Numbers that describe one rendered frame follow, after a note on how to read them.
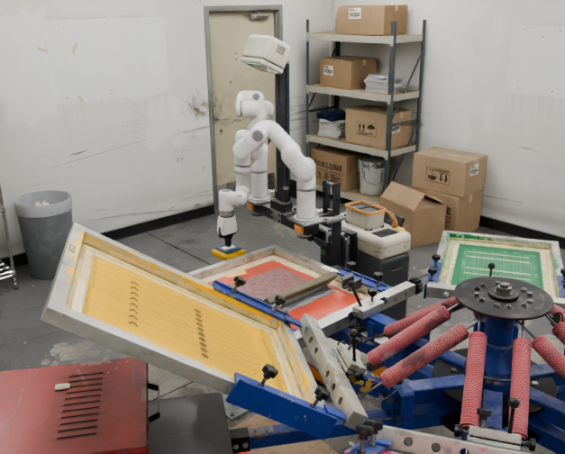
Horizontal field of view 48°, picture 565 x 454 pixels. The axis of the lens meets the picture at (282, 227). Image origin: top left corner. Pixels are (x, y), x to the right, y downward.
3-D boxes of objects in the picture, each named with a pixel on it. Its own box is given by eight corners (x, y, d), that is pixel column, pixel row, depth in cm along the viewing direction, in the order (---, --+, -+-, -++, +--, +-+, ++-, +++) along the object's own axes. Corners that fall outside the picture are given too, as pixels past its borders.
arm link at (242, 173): (250, 166, 313) (247, 206, 321) (252, 159, 326) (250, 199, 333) (232, 165, 314) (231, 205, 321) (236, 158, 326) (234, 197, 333)
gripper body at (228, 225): (230, 209, 333) (231, 229, 337) (214, 213, 327) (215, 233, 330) (239, 212, 328) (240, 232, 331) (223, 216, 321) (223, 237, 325)
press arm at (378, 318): (356, 322, 250) (357, 312, 248) (367, 318, 253) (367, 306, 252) (391, 340, 238) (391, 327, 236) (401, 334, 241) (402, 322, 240)
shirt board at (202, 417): (70, 522, 172) (67, 498, 169) (84, 430, 209) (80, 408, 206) (521, 452, 196) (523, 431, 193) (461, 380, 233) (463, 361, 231)
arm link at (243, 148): (269, 122, 314) (267, 128, 300) (267, 163, 321) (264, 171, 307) (237, 119, 314) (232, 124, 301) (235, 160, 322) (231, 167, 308)
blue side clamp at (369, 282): (335, 284, 296) (336, 269, 294) (343, 280, 299) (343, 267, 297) (386, 305, 275) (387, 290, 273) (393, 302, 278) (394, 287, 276)
